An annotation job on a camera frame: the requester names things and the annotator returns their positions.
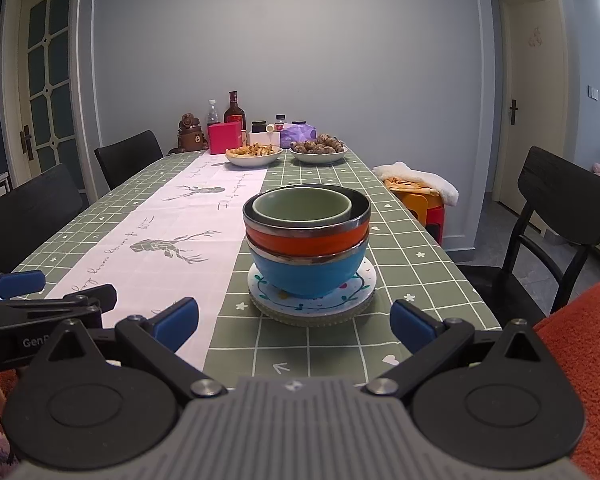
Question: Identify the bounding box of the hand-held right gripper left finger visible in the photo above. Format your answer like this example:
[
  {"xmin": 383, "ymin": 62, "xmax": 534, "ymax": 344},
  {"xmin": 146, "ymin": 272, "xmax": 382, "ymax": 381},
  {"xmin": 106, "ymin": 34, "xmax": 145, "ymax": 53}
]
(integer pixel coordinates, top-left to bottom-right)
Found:
[{"xmin": 30, "ymin": 296, "xmax": 229, "ymax": 403}]

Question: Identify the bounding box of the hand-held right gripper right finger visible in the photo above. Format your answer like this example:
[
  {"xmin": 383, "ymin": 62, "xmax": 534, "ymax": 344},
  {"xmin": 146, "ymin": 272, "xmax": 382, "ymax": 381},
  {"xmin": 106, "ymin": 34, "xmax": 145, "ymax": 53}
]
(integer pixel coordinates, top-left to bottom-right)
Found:
[{"xmin": 365, "ymin": 299, "xmax": 563, "ymax": 403}]

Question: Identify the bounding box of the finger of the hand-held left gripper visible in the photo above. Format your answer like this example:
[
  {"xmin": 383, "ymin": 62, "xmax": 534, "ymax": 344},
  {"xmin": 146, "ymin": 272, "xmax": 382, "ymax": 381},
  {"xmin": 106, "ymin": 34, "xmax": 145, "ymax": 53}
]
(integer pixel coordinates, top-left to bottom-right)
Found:
[
  {"xmin": 0, "ymin": 269, "xmax": 47, "ymax": 305},
  {"xmin": 0, "ymin": 283, "xmax": 119, "ymax": 317}
]

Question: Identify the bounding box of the white fruit-painted plate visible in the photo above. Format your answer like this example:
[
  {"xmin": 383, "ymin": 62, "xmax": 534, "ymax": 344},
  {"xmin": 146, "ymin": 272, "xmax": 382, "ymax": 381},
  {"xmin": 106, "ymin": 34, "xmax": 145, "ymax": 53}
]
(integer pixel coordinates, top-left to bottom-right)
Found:
[{"xmin": 247, "ymin": 258, "xmax": 377, "ymax": 317}]

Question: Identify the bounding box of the blue steel bowl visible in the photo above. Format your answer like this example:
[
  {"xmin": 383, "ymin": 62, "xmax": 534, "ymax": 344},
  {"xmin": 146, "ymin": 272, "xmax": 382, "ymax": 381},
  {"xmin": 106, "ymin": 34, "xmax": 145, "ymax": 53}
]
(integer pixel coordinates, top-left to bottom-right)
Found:
[{"xmin": 247, "ymin": 240, "xmax": 369, "ymax": 298}]

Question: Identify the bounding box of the orange steel bowl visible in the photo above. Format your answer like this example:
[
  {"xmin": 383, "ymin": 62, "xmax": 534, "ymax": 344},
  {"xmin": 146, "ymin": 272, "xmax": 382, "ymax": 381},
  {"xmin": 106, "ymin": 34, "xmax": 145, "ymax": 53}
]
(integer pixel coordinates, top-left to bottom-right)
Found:
[{"xmin": 242, "ymin": 183, "xmax": 371, "ymax": 265}]

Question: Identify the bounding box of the green ceramic bowl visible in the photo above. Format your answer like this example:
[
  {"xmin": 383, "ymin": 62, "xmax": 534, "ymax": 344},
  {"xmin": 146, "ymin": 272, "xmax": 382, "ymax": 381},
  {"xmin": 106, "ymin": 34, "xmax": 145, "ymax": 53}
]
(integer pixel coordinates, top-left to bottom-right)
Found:
[{"xmin": 252, "ymin": 188, "xmax": 354, "ymax": 224}]

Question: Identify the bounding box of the green checked tablecloth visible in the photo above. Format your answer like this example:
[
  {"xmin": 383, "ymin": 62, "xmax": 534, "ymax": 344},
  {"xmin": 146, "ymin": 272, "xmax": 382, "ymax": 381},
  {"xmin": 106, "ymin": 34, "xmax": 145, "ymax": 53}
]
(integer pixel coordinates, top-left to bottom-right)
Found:
[{"xmin": 12, "ymin": 147, "xmax": 505, "ymax": 397}]

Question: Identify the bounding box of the black chair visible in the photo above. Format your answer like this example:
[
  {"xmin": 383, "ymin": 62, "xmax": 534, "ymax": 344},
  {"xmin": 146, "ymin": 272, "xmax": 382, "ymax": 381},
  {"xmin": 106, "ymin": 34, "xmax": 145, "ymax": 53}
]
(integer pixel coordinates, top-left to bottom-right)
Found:
[
  {"xmin": 454, "ymin": 146, "xmax": 600, "ymax": 332},
  {"xmin": 94, "ymin": 130, "xmax": 165, "ymax": 191},
  {"xmin": 0, "ymin": 162, "xmax": 89, "ymax": 274}
]

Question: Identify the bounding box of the red plastic stool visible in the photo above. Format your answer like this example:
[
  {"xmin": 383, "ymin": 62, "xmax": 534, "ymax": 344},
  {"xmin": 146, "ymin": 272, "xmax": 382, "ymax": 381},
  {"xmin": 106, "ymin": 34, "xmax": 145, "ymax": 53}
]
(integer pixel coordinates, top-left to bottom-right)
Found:
[{"xmin": 419, "ymin": 202, "xmax": 446, "ymax": 247}]

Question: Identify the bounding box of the yellow patterned cloth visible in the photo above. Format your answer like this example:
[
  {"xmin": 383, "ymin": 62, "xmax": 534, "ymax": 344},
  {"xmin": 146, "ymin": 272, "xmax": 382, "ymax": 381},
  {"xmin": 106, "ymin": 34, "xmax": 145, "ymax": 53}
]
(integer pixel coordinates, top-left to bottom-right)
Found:
[{"xmin": 384, "ymin": 177, "xmax": 441, "ymax": 196}]

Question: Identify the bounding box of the white fluffy cloth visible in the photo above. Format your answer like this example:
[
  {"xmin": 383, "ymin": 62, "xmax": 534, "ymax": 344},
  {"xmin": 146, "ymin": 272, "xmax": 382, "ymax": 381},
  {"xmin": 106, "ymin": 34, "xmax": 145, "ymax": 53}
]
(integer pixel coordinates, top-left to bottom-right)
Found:
[{"xmin": 372, "ymin": 161, "xmax": 460, "ymax": 207}]

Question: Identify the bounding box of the orange fleece cloth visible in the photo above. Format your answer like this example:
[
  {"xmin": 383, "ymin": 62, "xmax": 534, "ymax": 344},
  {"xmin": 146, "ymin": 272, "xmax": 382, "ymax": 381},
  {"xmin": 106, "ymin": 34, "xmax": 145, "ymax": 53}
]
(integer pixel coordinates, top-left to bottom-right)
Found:
[{"xmin": 534, "ymin": 279, "xmax": 600, "ymax": 480}]

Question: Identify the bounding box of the brown bear bottle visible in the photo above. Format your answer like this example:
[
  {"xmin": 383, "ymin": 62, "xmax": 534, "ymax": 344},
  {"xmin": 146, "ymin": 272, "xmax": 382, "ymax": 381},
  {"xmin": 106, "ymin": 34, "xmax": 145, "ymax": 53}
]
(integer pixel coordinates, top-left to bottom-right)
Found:
[{"xmin": 168, "ymin": 112, "xmax": 204, "ymax": 156}]

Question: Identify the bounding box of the pile of fried strips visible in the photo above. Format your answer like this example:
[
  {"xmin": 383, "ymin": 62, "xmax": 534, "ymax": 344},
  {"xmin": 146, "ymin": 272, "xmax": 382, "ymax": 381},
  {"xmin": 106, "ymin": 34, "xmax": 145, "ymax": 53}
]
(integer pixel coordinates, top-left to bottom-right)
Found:
[{"xmin": 226, "ymin": 143, "xmax": 281, "ymax": 157}]

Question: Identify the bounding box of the pink box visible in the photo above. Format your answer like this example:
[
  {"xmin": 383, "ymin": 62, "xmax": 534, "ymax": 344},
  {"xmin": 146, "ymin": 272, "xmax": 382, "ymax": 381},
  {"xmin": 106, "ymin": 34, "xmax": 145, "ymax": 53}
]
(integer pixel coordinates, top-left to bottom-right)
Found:
[{"xmin": 207, "ymin": 122, "xmax": 244, "ymax": 155}]

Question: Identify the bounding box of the pile of taro roots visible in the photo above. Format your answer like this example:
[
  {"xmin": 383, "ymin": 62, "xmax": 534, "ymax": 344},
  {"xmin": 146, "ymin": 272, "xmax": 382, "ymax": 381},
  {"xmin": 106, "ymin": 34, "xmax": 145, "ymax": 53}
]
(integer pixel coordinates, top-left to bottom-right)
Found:
[{"xmin": 290, "ymin": 134, "xmax": 347, "ymax": 155}]

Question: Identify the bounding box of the glass-paned door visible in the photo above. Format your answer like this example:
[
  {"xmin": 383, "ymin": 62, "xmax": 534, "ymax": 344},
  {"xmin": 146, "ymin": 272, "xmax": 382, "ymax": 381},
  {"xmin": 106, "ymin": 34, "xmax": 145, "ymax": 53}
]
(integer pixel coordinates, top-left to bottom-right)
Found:
[{"xmin": 16, "ymin": 0, "xmax": 89, "ymax": 182}]

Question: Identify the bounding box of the dark liquor bottle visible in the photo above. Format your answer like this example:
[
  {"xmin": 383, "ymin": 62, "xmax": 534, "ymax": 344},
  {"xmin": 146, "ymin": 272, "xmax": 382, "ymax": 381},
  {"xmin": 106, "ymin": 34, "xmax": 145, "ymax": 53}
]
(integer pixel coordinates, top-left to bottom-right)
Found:
[{"xmin": 223, "ymin": 91, "xmax": 247, "ymax": 126}]

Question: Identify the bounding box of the purple tissue pack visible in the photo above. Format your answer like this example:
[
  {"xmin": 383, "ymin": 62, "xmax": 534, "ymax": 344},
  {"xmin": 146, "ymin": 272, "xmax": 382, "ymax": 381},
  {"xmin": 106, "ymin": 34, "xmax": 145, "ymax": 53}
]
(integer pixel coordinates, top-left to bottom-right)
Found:
[{"xmin": 279, "ymin": 125, "xmax": 317, "ymax": 150}]

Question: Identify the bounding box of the cream door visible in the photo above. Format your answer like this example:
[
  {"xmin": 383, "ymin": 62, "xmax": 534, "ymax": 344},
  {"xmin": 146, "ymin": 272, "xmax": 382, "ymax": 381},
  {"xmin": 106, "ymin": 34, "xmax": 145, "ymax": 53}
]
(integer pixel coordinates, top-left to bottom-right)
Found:
[{"xmin": 499, "ymin": 0, "xmax": 569, "ymax": 207}]

